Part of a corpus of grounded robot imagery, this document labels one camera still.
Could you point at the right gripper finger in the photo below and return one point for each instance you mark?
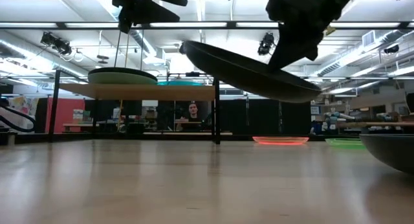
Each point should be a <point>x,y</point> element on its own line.
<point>291,46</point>

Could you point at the black plate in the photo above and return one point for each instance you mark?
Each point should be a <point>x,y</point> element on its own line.
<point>123,69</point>
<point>246,75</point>

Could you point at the light green plate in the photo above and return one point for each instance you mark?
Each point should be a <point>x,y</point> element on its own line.
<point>123,79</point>

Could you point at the teal plate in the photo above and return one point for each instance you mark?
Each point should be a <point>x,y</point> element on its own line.
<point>179,83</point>

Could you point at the orange transparent plate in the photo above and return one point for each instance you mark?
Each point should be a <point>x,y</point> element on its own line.
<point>279,140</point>

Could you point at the green transparent plate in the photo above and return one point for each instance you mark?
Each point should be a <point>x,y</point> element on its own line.
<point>344,143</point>

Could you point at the dark bowl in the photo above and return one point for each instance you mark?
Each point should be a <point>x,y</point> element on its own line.
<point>391,151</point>

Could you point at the black overhead beam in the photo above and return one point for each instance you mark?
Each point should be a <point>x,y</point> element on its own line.
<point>231,24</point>

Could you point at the black partition panel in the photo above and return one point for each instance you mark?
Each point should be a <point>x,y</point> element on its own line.
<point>265,117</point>
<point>103,109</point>

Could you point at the black ceiling fixture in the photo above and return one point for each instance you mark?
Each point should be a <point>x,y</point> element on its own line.
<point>391,49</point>

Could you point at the person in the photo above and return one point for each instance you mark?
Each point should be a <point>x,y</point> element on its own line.
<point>193,109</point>

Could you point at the wooden workbench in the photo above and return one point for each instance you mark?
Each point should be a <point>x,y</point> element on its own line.
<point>372,124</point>

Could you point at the orange partition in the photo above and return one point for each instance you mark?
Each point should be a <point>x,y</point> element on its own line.
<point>64,107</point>

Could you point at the background wooden table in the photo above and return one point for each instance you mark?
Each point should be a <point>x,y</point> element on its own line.
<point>77,124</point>

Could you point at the colourful poster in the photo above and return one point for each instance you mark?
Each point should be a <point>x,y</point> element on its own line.
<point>24,107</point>

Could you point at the black ceiling camera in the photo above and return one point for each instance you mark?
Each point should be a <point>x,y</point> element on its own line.
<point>266,42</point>

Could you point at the silver ventilation duct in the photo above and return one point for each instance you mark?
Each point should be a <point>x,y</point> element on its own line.
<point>142,42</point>
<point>355,60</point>

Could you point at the wooden shelf black metal frame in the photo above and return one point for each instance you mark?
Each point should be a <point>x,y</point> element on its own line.
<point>139,92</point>

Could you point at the black metal rig frame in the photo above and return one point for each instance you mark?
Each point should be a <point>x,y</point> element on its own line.
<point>236,137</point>

